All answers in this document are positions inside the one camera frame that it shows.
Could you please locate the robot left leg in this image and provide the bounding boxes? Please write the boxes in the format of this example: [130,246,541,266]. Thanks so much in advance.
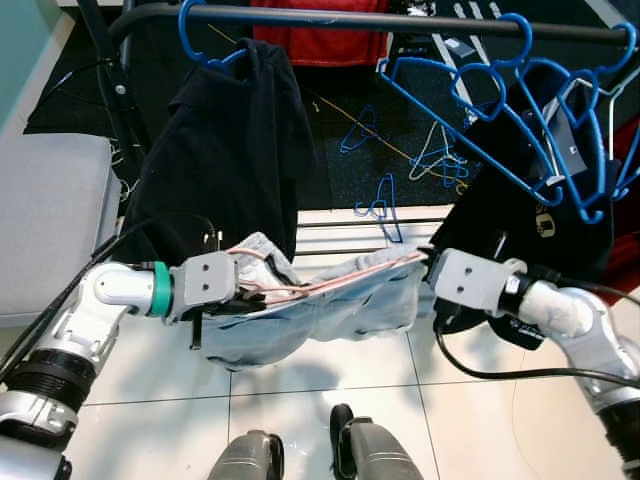
[205,430,286,480]

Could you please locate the black shirt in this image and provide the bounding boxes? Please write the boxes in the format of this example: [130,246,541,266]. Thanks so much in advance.
[120,38,316,266]

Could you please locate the light blue denim shorts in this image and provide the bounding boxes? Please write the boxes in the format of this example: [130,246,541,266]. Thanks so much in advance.
[188,232,431,371]

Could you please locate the pink wire hanger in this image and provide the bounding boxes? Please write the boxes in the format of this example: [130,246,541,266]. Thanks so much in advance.
[225,245,431,306]

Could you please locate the black stand pole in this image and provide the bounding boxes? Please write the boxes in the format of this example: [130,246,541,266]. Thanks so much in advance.
[78,0,136,186]

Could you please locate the white wire hanger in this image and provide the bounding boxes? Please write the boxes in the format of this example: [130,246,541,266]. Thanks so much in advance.
[555,72,640,151]
[408,120,471,191]

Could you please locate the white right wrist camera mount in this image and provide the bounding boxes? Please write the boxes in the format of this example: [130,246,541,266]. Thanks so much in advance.
[432,248,526,326]

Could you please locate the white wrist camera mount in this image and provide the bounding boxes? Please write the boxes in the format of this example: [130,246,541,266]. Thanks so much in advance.
[432,248,526,326]
[172,250,241,323]

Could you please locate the black metal clothes rack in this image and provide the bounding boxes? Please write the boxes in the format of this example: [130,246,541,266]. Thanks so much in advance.
[105,0,640,251]

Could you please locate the robot right leg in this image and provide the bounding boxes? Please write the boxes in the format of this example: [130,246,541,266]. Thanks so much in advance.
[330,403,426,480]

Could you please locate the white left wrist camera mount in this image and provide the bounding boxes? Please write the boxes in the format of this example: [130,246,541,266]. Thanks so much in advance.
[172,250,241,323]

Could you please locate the dark navy shirt with logo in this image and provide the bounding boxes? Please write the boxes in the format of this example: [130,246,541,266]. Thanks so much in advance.
[432,70,621,291]

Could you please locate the grey upholstered bench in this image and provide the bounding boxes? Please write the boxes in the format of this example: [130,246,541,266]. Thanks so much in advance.
[0,135,121,326]

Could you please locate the robot leg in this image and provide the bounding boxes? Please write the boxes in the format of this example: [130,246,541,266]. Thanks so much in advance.
[205,430,286,480]
[330,403,426,480]

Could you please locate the bright red shirt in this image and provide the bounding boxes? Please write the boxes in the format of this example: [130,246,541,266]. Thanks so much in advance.
[250,0,391,69]

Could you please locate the dark red garment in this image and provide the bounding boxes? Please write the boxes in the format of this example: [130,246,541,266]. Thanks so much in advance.
[600,115,640,306]

